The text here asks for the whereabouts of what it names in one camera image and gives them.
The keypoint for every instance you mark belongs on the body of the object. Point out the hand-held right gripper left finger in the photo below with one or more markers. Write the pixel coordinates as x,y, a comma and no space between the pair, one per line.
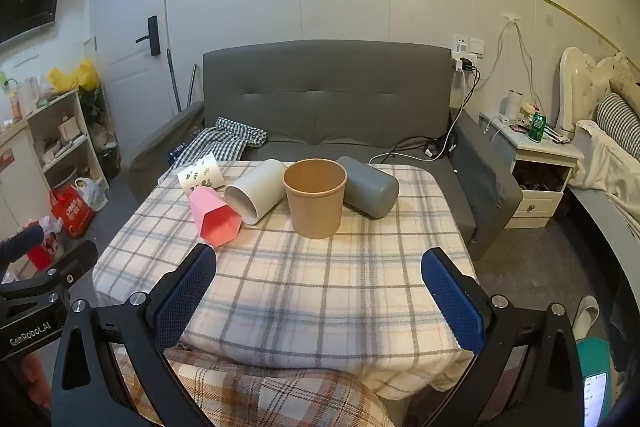
184,304

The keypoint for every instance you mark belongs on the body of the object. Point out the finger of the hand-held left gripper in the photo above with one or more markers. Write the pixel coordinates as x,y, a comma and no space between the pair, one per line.
21,241
75,259

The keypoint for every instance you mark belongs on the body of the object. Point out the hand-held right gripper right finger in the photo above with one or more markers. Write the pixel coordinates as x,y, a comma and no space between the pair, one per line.
452,304

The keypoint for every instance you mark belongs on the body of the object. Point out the pink hexagonal cup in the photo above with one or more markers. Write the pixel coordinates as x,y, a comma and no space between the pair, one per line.
212,217

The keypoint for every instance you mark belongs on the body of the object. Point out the white leaf print cup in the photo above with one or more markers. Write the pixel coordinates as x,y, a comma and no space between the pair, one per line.
201,174

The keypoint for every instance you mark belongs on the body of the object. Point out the grey cup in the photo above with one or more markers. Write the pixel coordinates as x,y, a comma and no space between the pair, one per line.
371,192

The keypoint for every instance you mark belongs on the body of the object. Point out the plain white cup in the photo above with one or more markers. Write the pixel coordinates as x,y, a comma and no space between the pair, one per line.
260,187

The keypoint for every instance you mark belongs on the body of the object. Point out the brown paper cup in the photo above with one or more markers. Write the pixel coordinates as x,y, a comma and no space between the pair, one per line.
315,212

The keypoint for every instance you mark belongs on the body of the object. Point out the red shopping bag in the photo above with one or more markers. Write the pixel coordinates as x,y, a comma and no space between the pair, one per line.
72,214

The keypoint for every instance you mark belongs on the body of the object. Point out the white cabinet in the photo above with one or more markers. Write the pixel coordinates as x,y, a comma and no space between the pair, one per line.
20,177

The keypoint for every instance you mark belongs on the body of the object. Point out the white plastic bag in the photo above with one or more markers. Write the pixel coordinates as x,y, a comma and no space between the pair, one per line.
92,192

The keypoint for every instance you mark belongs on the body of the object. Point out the white open shelf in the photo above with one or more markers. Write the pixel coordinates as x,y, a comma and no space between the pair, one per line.
65,142

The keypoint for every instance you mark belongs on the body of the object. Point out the plaid tablecloth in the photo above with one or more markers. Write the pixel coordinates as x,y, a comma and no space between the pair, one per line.
300,287

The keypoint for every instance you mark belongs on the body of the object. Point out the white slipper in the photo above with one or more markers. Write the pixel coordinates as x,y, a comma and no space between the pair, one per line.
586,314

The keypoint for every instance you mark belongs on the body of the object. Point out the orange plaid cloth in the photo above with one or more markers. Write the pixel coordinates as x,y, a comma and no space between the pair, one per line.
280,399

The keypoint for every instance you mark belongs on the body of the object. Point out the orange bottle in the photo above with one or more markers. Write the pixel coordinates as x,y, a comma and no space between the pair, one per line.
16,102

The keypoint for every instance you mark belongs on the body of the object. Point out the teal phone holder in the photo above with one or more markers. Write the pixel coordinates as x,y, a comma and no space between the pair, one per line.
595,357

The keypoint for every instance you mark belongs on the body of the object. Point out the white nightstand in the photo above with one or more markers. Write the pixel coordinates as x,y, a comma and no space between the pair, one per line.
540,177

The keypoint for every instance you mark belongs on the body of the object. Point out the checked cloth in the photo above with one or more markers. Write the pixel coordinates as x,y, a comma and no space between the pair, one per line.
225,138

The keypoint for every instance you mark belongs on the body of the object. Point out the yellow plastic bag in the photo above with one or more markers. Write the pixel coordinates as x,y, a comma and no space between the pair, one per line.
75,77

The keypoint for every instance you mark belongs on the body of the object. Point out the green drink can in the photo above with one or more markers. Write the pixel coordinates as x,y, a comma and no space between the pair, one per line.
538,128

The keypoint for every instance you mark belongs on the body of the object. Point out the cream blanket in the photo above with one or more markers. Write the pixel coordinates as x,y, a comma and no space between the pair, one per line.
605,162

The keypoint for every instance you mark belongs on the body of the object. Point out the white tumbler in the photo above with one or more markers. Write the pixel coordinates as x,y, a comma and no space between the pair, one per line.
515,104

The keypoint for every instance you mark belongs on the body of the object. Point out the grey sofa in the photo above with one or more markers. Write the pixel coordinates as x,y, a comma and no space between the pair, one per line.
325,107

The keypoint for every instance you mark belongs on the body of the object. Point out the white plug charger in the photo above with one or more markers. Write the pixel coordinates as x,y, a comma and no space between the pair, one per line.
465,64

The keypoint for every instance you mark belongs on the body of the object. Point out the checked pillow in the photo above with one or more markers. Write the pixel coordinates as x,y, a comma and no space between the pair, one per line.
620,122

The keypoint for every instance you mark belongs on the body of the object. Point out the white door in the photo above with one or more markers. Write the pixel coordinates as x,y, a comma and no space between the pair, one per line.
125,7

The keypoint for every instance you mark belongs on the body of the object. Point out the cream bed headboard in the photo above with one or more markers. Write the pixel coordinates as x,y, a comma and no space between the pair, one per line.
585,77

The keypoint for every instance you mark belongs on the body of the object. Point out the double wall socket plate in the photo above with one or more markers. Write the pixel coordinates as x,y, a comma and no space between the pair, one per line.
469,46

